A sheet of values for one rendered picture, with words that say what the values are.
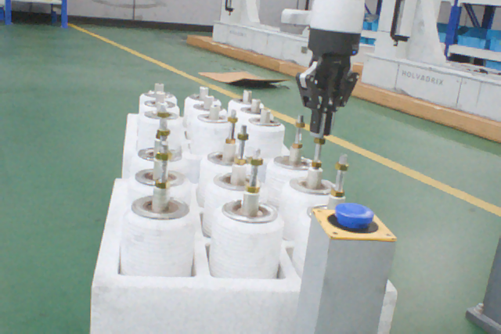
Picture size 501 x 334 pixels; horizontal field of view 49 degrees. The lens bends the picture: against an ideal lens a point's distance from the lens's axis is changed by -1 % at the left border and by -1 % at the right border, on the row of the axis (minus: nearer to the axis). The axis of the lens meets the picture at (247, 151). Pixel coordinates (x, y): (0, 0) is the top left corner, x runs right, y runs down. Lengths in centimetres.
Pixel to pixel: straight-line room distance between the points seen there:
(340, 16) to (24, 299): 68
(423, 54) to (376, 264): 292
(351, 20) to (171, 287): 43
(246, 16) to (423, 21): 207
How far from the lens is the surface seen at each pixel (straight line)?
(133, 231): 71
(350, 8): 81
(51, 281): 108
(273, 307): 73
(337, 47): 81
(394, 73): 337
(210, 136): 123
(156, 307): 71
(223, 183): 84
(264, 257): 73
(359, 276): 58
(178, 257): 72
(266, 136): 125
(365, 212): 58
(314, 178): 87
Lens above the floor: 53
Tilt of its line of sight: 16 degrees down
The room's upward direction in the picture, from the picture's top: 6 degrees clockwise
